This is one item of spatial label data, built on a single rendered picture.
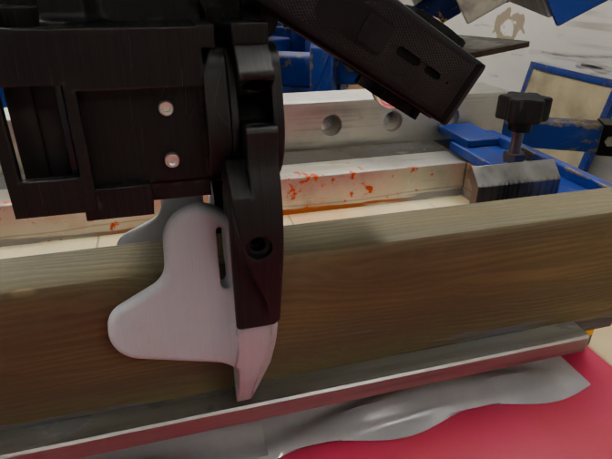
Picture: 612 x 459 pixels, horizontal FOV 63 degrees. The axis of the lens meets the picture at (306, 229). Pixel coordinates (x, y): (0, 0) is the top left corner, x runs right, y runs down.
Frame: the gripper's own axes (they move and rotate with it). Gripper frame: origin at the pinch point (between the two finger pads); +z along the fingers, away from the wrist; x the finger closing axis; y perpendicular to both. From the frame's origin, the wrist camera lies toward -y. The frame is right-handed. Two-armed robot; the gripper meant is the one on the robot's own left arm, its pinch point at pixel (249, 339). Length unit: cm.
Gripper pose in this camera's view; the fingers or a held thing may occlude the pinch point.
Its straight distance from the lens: 24.0
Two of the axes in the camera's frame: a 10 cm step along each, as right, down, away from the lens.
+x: 2.7, 4.3, -8.6
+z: -0.1, 8.9, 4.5
